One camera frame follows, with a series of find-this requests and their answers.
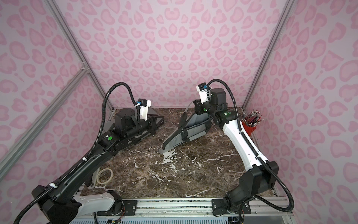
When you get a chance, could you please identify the grey laptop bag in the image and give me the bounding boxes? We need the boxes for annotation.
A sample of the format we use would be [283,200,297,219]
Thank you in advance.
[104,108,164,137]
[159,110,212,154]

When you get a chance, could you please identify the bundle of pens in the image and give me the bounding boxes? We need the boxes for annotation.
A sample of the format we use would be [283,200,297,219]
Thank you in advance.
[243,110,262,127]

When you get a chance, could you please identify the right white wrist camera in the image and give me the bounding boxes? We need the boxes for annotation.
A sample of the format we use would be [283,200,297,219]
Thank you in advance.
[196,82,210,104]

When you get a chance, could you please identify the white coiled cable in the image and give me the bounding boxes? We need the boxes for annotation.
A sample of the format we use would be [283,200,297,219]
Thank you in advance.
[95,167,114,186]

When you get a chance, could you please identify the right black corrugated cable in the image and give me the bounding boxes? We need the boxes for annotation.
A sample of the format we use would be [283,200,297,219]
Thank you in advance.
[206,78,295,212]

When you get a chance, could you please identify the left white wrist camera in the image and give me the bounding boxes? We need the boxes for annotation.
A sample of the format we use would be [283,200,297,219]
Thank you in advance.
[136,99,152,121]

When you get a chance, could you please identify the red pen cup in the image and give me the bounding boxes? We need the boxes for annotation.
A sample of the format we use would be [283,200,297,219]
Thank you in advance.
[241,120,256,137]

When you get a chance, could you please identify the left black corrugated cable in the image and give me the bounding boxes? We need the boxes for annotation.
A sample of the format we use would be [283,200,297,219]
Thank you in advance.
[13,82,140,224]

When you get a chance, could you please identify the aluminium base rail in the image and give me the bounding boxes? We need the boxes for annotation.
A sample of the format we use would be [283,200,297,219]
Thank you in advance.
[51,196,297,224]

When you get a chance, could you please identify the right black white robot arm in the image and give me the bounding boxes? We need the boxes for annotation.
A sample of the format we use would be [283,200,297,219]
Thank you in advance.
[194,84,278,213]

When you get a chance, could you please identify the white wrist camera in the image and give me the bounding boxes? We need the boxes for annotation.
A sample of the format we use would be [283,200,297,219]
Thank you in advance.
[196,82,210,104]
[136,99,152,121]

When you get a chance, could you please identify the black corrugated cable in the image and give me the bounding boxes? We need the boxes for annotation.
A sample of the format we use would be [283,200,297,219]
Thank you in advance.
[13,82,140,224]
[206,78,295,212]

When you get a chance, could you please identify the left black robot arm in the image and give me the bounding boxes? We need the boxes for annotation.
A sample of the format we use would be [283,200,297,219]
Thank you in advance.
[37,108,164,224]

